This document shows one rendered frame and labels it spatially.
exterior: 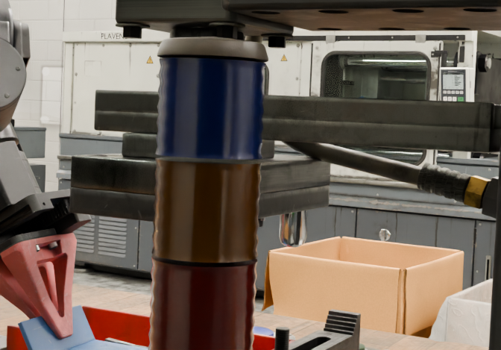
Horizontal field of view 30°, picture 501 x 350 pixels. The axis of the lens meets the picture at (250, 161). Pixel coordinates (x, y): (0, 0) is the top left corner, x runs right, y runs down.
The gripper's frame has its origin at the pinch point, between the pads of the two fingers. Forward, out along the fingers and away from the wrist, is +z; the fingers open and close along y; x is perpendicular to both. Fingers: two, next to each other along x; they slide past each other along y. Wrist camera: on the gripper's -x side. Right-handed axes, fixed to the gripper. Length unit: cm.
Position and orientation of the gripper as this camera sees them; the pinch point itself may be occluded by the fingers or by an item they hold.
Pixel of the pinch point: (59, 328)
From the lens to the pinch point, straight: 73.0
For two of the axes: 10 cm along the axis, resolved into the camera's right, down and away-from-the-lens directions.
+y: 7.9, -4.5, -4.2
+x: 4.4, -0.5, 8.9
